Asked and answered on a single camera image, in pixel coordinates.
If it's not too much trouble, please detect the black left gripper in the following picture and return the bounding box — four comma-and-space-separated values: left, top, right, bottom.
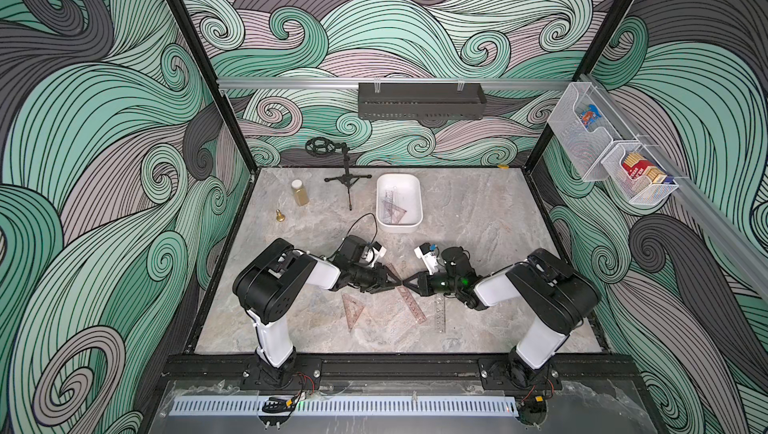
347, 264, 400, 294

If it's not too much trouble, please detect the long pink ruler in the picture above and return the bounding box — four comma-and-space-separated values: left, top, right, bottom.
385, 263, 427, 324

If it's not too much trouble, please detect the clear semicircle protractor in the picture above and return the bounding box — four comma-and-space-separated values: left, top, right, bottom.
381, 199, 397, 224

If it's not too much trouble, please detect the white plastic storage box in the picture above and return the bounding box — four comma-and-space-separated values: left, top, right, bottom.
375, 173, 424, 234

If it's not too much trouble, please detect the long clear ruler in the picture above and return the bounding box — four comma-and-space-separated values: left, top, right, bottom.
434, 295, 446, 334

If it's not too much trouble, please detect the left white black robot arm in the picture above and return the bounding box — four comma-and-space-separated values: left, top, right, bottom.
232, 235, 402, 370

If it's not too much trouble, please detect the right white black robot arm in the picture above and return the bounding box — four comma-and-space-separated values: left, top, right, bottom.
403, 243, 601, 379

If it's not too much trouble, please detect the red box in bin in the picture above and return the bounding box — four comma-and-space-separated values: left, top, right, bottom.
621, 152, 655, 179

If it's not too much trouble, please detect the spice jar with white lid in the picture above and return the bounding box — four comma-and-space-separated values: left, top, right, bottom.
291, 179, 310, 206

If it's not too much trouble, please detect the black tripod headphone stand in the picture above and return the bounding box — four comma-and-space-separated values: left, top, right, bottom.
304, 136, 373, 211

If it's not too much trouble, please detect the blue red packet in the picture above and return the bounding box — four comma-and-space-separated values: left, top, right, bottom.
579, 104, 603, 131

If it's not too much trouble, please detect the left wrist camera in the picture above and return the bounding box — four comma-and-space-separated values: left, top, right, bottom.
333, 235, 387, 269

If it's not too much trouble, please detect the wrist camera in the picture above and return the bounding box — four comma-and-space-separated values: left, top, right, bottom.
333, 235, 387, 269
414, 242, 439, 275

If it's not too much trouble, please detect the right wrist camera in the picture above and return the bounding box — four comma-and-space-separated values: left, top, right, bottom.
414, 242, 439, 275

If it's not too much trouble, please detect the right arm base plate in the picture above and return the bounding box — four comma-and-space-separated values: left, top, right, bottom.
478, 356, 562, 394

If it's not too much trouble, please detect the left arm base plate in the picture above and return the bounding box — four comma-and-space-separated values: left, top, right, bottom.
241, 355, 322, 392

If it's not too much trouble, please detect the clear wall bin upper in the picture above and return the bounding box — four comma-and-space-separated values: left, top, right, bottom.
548, 82, 619, 182

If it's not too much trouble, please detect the clear wall bin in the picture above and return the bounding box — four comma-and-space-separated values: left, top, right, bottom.
600, 141, 679, 207
548, 82, 619, 182

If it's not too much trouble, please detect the clear wall bin lower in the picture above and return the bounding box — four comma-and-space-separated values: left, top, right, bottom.
600, 141, 679, 207

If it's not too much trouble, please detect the black front frame beam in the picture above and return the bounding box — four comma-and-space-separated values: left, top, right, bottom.
161, 352, 643, 382

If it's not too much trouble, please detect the white slotted cable duct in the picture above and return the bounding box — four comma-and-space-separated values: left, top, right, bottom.
169, 395, 518, 417

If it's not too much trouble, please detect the aluminium rail back wall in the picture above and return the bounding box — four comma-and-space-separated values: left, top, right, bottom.
217, 77, 577, 93

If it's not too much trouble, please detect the aluminium rail wall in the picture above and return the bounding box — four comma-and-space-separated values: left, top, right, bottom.
217, 77, 577, 93
579, 74, 767, 298

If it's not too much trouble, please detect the aluminium rail right wall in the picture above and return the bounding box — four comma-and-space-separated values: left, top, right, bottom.
579, 74, 767, 298

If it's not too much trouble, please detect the black vertical frame post right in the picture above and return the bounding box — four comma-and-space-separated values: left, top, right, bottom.
522, 0, 634, 177

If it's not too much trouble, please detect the black vertical frame post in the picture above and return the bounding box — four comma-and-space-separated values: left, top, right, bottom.
165, 0, 259, 179
522, 0, 634, 177

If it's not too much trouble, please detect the black vertical frame post left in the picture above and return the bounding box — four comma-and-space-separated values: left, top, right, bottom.
165, 0, 259, 179

